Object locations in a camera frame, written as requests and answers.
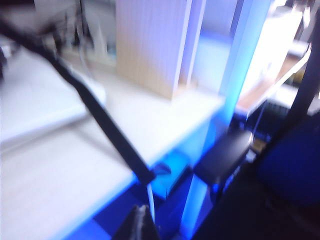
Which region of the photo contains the dark blue backpack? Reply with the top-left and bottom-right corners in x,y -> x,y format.
0,14 -> 157,185

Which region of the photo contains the white rounded partition post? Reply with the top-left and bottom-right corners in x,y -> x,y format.
219,0 -> 272,126

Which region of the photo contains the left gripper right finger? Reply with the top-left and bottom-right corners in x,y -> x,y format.
140,204 -> 161,240

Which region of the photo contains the black computer monitor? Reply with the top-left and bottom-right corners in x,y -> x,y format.
0,0 -> 36,12

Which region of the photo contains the frosted divider panel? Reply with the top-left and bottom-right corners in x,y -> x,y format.
197,0 -> 238,96

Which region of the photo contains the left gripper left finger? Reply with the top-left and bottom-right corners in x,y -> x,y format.
113,204 -> 142,240

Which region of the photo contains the black desk cable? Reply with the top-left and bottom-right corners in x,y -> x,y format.
37,0 -> 93,53

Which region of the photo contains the light wooden desk organizer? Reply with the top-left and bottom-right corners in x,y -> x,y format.
115,0 -> 207,101

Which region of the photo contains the white monitor riser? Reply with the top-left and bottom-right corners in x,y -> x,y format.
0,47 -> 107,143

